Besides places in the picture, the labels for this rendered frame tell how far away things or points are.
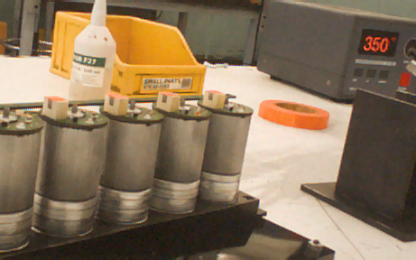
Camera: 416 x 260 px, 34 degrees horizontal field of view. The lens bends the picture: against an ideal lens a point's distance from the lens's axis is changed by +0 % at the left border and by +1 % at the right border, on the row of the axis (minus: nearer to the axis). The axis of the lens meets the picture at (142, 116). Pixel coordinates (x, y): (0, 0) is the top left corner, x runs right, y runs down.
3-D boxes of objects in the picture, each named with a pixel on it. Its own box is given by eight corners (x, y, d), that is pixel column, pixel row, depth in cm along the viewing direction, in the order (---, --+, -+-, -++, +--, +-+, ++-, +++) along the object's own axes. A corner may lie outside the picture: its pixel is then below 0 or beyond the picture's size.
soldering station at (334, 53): (415, 108, 77) (436, 23, 74) (336, 105, 71) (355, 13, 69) (325, 79, 90) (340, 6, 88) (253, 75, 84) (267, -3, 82)
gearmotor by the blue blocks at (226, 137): (244, 218, 31) (264, 109, 30) (208, 226, 29) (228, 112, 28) (205, 199, 33) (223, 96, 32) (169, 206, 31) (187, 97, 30)
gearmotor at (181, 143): (203, 227, 29) (223, 112, 28) (163, 236, 27) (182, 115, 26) (164, 207, 31) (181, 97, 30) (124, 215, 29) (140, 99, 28)
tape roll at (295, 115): (298, 112, 64) (300, 100, 64) (341, 130, 59) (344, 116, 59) (245, 110, 62) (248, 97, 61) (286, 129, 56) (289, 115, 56)
